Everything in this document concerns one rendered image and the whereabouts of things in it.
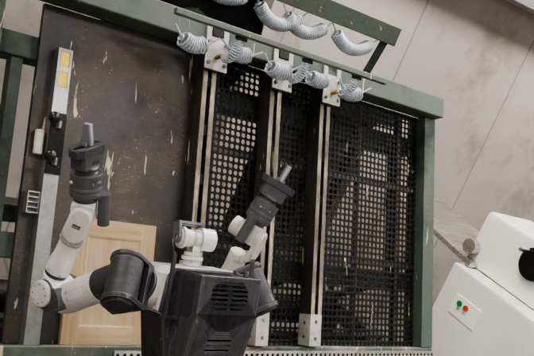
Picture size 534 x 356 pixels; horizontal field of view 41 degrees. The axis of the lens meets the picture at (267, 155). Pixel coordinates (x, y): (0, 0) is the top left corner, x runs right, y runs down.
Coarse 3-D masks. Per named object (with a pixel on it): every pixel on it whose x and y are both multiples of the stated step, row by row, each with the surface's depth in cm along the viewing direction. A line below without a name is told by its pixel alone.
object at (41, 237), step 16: (64, 48) 237; (48, 96) 236; (64, 96) 235; (48, 112) 233; (64, 112) 234; (48, 128) 231; (48, 176) 229; (48, 192) 228; (48, 208) 227; (48, 224) 227; (32, 240) 226; (48, 240) 226; (32, 256) 224; (48, 256) 226; (32, 272) 222; (32, 304) 221; (32, 320) 220; (32, 336) 219
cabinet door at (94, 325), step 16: (96, 224) 239; (112, 224) 243; (128, 224) 247; (96, 240) 239; (112, 240) 243; (128, 240) 246; (144, 240) 250; (80, 256) 235; (96, 256) 238; (144, 256) 249; (80, 272) 234; (96, 304) 236; (64, 320) 229; (80, 320) 232; (96, 320) 236; (112, 320) 239; (128, 320) 243; (64, 336) 228; (80, 336) 231; (96, 336) 235; (112, 336) 238; (128, 336) 242
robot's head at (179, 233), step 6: (174, 222) 208; (180, 222) 205; (186, 222) 207; (192, 222) 208; (198, 222) 209; (174, 228) 207; (180, 228) 205; (174, 234) 206; (180, 234) 204; (186, 234) 204; (174, 240) 206; (180, 240) 205; (186, 240) 204; (180, 246) 205
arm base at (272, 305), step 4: (248, 264) 217; (256, 264) 218; (260, 264) 220; (240, 268) 216; (244, 268) 216; (248, 268) 217; (256, 268) 218; (240, 272) 216; (276, 300) 217; (268, 304) 214; (272, 304) 214; (276, 304) 216; (260, 308) 213; (264, 308) 213; (268, 308) 214; (272, 308) 215; (260, 312) 214; (264, 312) 214; (268, 312) 220; (256, 316) 215
